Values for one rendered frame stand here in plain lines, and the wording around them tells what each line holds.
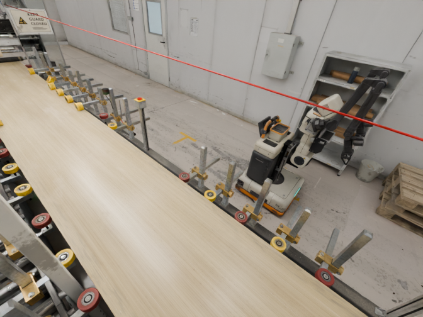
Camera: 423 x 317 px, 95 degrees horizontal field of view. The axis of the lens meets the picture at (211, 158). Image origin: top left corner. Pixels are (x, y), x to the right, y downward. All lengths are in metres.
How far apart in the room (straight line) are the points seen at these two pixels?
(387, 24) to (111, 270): 3.61
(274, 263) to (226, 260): 0.25
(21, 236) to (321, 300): 1.18
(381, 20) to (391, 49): 0.37
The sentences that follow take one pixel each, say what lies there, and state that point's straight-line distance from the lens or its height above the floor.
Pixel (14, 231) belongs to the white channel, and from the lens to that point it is 0.83.
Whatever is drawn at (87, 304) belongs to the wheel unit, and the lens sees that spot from 1.11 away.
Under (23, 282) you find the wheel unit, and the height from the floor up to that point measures 0.88.
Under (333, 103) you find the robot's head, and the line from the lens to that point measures 1.93.
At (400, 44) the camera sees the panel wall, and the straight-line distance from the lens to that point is 3.50.
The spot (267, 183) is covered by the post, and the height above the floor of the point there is 1.13.
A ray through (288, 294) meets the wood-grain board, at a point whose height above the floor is 0.90.
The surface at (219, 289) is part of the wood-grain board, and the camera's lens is 1.06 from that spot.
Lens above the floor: 1.90
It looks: 38 degrees down
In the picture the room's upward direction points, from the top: 7 degrees clockwise
